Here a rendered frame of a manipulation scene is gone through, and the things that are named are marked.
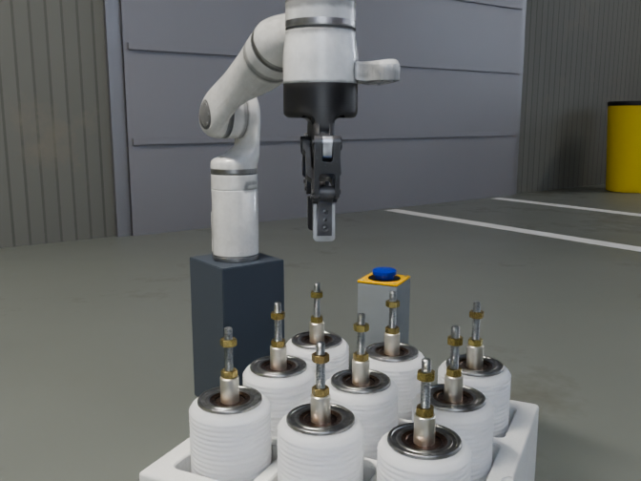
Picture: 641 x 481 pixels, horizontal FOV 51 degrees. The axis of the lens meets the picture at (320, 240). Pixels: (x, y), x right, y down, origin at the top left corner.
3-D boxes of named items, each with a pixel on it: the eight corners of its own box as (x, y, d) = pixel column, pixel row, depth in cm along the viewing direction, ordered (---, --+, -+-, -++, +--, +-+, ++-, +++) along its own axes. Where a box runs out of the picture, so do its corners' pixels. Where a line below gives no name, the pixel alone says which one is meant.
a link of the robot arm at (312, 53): (403, 82, 63) (404, 13, 62) (285, 81, 62) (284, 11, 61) (384, 86, 72) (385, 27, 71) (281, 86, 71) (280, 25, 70)
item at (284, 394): (309, 513, 87) (309, 383, 84) (237, 509, 88) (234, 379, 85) (319, 475, 96) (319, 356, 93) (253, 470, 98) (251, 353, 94)
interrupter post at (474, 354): (486, 367, 89) (487, 345, 89) (477, 372, 88) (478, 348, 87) (471, 364, 91) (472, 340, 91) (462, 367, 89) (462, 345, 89)
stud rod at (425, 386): (431, 428, 68) (433, 359, 67) (425, 431, 68) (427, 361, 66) (423, 426, 69) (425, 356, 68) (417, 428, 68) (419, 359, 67)
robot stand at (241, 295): (194, 395, 142) (189, 256, 136) (251, 380, 150) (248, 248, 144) (226, 418, 131) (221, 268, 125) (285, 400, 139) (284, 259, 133)
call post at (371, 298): (354, 456, 116) (356, 282, 110) (369, 439, 122) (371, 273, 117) (393, 465, 113) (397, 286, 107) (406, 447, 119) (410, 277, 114)
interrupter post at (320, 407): (335, 423, 73) (336, 395, 73) (317, 428, 72) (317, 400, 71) (323, 415, 75) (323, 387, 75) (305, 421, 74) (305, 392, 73)
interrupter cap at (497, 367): (513, 367, 90) (514, 363, 89) (484, 384, 84) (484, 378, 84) (465, 354, 95) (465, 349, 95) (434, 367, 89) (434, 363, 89)
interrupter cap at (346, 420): (368, 427, 73) (368, 420, 72) (310, 445, 68) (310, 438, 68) (329, 402, 79) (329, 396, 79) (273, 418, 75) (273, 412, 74)
